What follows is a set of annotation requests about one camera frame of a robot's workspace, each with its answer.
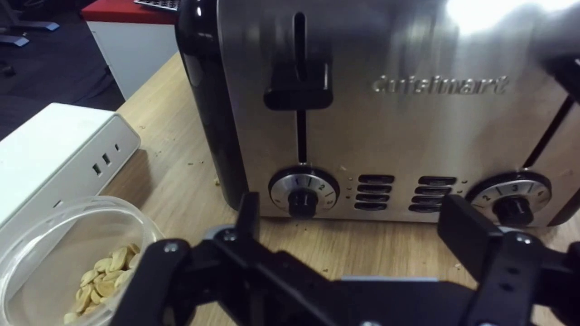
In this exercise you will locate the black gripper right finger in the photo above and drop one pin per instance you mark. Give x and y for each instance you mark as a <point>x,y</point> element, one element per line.
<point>512,270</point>

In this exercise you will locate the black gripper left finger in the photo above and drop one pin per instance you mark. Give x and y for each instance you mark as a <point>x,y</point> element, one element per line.
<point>251,284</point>

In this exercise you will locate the toaster knob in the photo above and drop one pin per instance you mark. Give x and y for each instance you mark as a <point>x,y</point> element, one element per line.
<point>511,197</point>
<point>302,190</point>

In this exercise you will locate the black four-slot toaster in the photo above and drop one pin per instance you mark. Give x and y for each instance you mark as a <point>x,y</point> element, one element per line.
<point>402,101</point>

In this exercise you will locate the small clear plastic bowl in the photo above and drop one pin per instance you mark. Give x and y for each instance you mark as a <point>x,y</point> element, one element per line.
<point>70,266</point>

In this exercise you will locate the white power strip box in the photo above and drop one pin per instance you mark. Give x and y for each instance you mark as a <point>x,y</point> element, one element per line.
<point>58,154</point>

